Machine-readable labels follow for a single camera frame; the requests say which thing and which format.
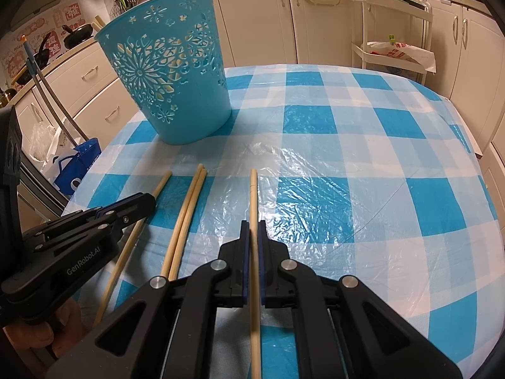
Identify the pink wall poster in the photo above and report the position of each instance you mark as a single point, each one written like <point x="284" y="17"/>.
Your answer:
<point x="59" y="17"/>

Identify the white utility cart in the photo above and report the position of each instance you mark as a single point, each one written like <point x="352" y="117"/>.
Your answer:
<point x="360" y="19"/>

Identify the pair of wooden chopsticks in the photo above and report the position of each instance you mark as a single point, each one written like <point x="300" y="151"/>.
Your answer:
<point x="183" y="213"/>

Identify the blue perforated plastic basket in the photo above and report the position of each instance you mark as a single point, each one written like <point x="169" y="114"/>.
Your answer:
<point x="169" y="87"/>

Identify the blue plastic bag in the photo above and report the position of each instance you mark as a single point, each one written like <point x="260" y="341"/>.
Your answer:
<point x="86" y="154"/>

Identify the blue checkered plastic tablecloth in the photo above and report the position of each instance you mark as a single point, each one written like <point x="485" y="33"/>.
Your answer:
<point x="335" y="166"/>

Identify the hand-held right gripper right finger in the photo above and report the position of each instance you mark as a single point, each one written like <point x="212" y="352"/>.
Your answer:
<point x="263" y="280"/>

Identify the blue yellow mop pole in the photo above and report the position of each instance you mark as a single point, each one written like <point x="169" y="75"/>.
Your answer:
<point x="29" y="51"/>

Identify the clear plastic bag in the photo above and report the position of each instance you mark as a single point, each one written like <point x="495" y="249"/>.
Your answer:
<point x="43" y="142"/>

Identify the black cooking pot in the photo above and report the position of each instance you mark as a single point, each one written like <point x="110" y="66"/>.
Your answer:
<point x="79" y="37"/>

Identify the person's left hand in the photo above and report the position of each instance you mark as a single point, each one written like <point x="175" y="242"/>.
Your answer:
<point x="47" y="335"/>

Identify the black wok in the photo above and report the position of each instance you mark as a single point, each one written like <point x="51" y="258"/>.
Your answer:
<point x="41" y="57"/>

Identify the red white plastic bag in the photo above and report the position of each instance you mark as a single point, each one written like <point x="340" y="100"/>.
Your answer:
<point x="406" y="53"/>

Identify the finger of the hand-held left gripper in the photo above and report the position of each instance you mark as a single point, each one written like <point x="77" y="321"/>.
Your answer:
<point x="79" y="233"/>
<point x="138" y="201"/>

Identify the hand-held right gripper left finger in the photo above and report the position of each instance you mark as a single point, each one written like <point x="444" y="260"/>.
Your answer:
<point x="245" y="280"/>

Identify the grey metal frame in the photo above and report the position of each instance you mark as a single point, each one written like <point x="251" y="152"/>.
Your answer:
<point x="39" y="189"/>

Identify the grey metal pole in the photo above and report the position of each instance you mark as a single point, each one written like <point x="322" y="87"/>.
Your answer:
<point x="65" y="104"/>
<point x="53" y="106"/>

